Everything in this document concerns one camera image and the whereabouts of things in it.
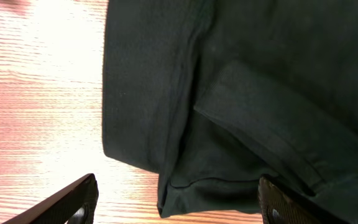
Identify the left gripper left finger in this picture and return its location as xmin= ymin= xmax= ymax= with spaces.
xmin=3 ymin=173 xmax=99 ymax=224

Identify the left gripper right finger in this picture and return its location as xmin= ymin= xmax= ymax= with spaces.
xmin=258 ymin=174 xmax=347 ymax=224

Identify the black t-shirt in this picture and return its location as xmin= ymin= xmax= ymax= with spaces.
xmin=103 ymin=0 xmax=358 ymax=223

